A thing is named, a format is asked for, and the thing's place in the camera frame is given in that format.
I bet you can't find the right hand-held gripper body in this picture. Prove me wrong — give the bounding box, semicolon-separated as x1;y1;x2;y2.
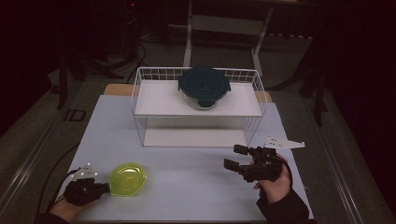
238;134;306;183

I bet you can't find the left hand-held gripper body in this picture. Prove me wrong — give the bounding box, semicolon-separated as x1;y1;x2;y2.
64;162;104;207

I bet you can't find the yellow-green plastic bowl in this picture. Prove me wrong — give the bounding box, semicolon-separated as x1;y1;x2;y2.
107;161;148;198

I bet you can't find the dark blue round lidded container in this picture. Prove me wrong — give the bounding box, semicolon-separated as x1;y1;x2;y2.
177;66;232;111

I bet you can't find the white wire shelf rack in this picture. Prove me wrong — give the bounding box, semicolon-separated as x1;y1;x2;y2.
131;66;268;148

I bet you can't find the person's right hand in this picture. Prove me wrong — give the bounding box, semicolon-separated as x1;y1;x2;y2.
253;153;293;205

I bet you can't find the person's left hand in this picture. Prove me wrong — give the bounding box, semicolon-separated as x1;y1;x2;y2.
49;199;94;224

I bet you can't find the pale blue table mat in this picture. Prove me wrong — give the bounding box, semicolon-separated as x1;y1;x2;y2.
59;94;315;222

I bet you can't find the black floor socket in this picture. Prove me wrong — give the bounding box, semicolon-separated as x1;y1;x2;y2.
64;108;87;122

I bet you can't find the black stand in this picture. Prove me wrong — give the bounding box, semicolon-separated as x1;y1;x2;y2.
297;36;330;127
56;50;124;110

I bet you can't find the wooden table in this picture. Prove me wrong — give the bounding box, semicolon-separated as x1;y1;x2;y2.
103;82;273;104

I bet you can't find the black cable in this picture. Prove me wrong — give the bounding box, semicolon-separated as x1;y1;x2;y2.
35;142;82;220

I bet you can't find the metal floor rail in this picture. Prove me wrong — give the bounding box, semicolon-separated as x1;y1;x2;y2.
0;116;64;216
301;92;366;224

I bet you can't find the white metal frame stand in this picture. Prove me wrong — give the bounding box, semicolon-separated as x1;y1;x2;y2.
182;0;275;77

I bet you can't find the bundle of black cables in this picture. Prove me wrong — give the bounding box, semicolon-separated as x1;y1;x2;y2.
122;38;148;84

